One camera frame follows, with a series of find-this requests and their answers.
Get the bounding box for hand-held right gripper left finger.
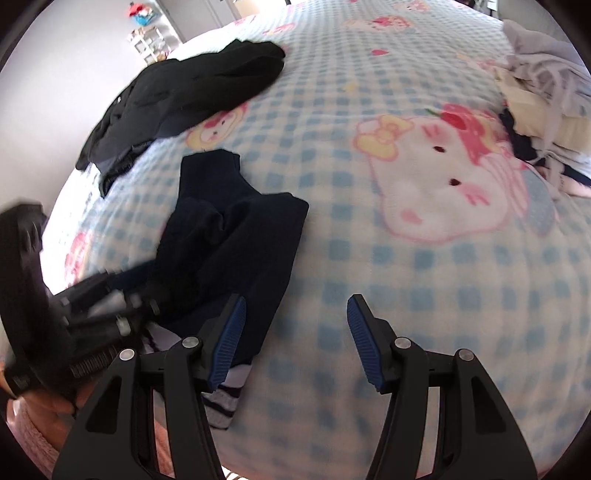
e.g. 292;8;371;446
52;294;247;480

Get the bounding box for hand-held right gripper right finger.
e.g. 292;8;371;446
346;294;539;480

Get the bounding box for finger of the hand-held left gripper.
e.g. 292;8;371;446
58;261;160;311
65;294;161;346

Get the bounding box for navy blue pants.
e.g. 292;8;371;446
154;148;310;366

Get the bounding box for black clothes pile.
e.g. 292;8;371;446
75;39;287;198

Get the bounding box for pile of light clothes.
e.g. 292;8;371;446
502;18;591;155

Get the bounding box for person's left hand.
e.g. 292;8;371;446
45;376;99;419

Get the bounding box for striped white navy garment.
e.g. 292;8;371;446
139;322;254;431

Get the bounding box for blue checked printed blanket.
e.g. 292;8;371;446
44;0;591;480

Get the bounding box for pink fluffy rug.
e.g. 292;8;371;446
6;397;178;480

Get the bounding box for white small shelf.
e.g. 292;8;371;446
128;25;171;64

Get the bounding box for dark navy folded garment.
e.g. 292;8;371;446
499;107;591;186

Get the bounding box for pink folded garment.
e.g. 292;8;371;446
560;178;591;200

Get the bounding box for red and blue toy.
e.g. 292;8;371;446
127;1;158;27

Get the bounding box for grey door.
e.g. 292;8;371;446
156;0;243;43

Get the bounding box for cream folded cloth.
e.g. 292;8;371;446
494;67;591;141

